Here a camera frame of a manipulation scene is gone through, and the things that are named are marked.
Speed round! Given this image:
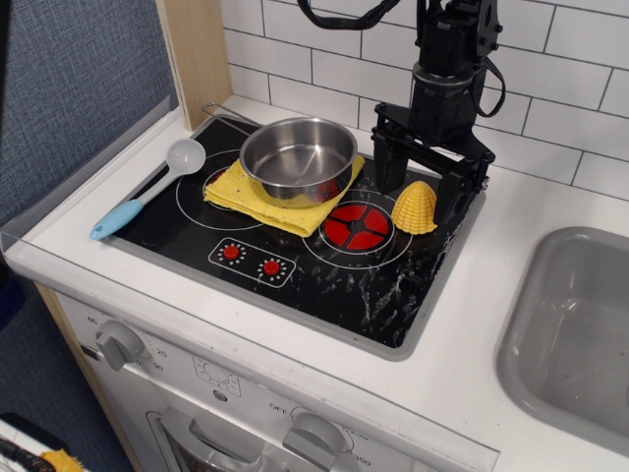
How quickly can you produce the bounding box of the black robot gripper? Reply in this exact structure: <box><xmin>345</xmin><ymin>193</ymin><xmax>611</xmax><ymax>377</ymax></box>
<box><xmin>372</xmin><ymin>78</ymin><xmax>495</xmax><ymax>225</ymax></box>

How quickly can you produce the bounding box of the yellow toy corn piece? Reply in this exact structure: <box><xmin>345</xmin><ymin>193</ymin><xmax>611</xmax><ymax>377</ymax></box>
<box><xmin>391</xmin><ymin>181</ymin><xmax>438</xmax><ymax>235</ymax></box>

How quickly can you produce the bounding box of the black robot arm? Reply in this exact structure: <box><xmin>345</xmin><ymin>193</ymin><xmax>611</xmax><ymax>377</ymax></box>
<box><xmin>372</xmin><ymin>1</ymin><xmax>502</xmax><ymax>225</ymax></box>

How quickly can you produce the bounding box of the stainless steel pan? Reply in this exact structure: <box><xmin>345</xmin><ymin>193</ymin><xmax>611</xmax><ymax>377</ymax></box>
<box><xmin>203</xmin><ymin>103</ymin><xmax>358</xmax><ymax>208</ymax></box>

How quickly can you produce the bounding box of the black toy stovetop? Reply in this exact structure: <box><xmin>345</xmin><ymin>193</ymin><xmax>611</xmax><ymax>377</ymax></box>
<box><xmin>108</xmin><ymin>114</ymin><xmax>487</xmax><ymax>363</ymax></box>

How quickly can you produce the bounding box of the yellow folded cloth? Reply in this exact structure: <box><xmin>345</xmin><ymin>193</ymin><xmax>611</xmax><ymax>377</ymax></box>
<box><xmin>203</xmin><ymin>155</ymin><xmax>366</xmax><ymax>237</ymax></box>

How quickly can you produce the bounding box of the grey sink basin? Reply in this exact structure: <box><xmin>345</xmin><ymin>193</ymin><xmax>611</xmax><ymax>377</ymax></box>
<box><xmin>496</xmin><ymin>227</ymin><xmax>628</xmax><ymax>455</ymax></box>

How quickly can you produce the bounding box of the grey right oven knob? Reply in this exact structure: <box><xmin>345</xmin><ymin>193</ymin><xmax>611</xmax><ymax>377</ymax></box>
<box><xmin>282</xmin><ymin>413</ymin><xmax>346</xmax><ymax>471</ymax></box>

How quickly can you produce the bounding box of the grey oven knob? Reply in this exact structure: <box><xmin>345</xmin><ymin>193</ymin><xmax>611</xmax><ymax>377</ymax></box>
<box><xmin>282</xmin><ymin>413</ymin><xmax>346</xmax><ymax>471</ymax></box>
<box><xmin>95</xmin><ymin>321</ymin><xmax>144</xmax><ymax>372</ymax></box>

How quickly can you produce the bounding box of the white toy oven front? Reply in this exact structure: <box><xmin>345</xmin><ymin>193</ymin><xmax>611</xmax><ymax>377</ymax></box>
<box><xmin>59</xmin><ymin>295</ymin><xmax>498</xmax><ymax>471</ymax></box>

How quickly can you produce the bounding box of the grey left oven knob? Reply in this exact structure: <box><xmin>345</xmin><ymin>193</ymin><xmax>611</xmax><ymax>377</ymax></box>
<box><xmin>95</xmin><ymin>321</ymin><xmax>144</xmax><ymax>372</ymax></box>

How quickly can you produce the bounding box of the yellow object bottom left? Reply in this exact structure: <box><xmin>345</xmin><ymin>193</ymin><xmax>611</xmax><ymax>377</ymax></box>
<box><xmin>40</xmin><ymin>449</ymin><xmax>86</xmax><ymax>472</ymax></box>

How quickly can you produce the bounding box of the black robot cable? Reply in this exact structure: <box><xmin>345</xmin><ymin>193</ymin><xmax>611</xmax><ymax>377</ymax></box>
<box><xmin>297</xmin><ymin>0</ymin><xmax>507</xmax><ymax>119</ymax></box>

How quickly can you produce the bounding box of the white spoon blue handle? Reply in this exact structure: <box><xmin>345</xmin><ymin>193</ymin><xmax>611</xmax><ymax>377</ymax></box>
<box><xmin>89</xmin><ymin>139</ymin><xmax>205</xmax><ymax>241</ymax></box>

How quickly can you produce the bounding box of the wooden side post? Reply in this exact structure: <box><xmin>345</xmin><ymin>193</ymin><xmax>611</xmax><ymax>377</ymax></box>
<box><xmin>155</xmin><ymin>0</ymin><xmax>233</xmax><ymax>131</ymax></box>

